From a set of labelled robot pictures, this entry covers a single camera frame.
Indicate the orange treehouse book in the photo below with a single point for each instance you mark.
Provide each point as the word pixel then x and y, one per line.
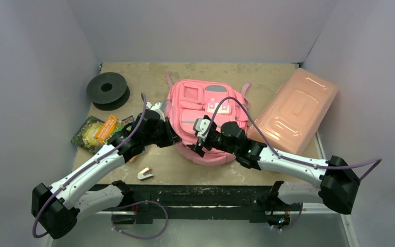
pixel 106 130

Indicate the black filament spool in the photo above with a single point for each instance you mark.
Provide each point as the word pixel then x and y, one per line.
pixel 108 91

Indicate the aluminium rail frame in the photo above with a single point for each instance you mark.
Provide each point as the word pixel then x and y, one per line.
pixel 60 206

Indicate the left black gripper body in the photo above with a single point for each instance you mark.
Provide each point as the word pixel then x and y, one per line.
pixel 153 138

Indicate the pink translucent plastic box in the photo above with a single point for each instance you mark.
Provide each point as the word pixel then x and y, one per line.
pixel 290 121

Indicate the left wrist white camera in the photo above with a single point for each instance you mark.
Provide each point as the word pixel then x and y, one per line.
pixel 158 108

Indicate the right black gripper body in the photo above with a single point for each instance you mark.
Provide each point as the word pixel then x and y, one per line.
pixel 201 142

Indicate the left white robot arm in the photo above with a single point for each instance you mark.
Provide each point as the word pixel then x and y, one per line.
pixel 59 206

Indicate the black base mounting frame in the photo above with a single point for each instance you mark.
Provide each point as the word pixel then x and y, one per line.
pixel 256 204

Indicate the wrist white camera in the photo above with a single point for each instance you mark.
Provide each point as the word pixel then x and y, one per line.
pixel 201 127
pixel 158 108

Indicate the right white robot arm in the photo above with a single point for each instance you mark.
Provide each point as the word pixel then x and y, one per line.
pixel 330 182

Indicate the green snack packet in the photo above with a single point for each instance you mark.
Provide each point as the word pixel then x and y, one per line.
pixel 85 136

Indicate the small white stapler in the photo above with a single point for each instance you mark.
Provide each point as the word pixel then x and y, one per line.
pixel 145 174

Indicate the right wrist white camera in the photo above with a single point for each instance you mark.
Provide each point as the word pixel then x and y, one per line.
pixel 201 127

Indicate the blue book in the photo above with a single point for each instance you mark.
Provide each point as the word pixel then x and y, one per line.
pixel 127 127

